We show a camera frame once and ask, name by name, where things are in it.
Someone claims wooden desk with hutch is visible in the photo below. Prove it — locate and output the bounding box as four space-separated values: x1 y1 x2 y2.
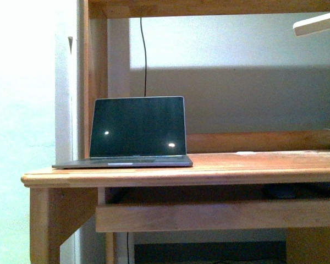
20 0 330 264

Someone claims white desk lamp head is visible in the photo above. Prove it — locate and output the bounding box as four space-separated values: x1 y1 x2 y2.
293 13 330 36

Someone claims black hanging cable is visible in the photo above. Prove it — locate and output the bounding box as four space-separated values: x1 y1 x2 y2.
140 17 149 97

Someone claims wooden pull-out keyboard tray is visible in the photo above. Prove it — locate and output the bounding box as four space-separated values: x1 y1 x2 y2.
96 199 330 233

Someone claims dark grey computer mouse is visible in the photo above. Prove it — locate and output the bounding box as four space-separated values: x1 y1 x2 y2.
262 184 297 199

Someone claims grey open laptop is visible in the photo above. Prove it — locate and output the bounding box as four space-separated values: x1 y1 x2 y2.
52 96 193 169

